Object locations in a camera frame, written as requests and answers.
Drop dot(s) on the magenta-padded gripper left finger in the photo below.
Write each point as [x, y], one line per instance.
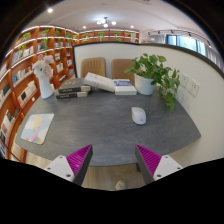
[60, 165]

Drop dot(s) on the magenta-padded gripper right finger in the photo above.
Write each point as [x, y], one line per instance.
[166, 165]

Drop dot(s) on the white computer mouse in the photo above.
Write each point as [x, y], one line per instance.
[138, 116]

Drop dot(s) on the pastel cartoon print mouse pad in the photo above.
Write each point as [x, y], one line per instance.
[37, 128]

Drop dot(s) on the white ceramic jug vase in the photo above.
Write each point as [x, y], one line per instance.
[46, 87]

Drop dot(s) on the green potted plant white pot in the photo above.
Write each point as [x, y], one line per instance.
[144, 83]

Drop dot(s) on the blue and white book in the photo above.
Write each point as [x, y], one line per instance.
[124, 87]

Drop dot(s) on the white cover book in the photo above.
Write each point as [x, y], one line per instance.
[99, 81]

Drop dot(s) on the pink and white flower bunch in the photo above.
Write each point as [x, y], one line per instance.
[42, 66]

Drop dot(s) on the tan upholstered chair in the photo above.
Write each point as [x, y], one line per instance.
[121, 69]
[93, 66]

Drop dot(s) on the orange wooden bookshelf unit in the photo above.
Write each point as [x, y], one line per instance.
[25, 63]

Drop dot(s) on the grey sheer curtain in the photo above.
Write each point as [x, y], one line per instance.
[214, 55]

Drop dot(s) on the large glass window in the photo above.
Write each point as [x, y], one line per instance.
[186, 42]

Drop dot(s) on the multi-bulb ceiling light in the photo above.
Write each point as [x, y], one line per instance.
[105, 22]

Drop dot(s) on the white wall outlet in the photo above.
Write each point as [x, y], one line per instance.
[193, 87]
[184, 80]

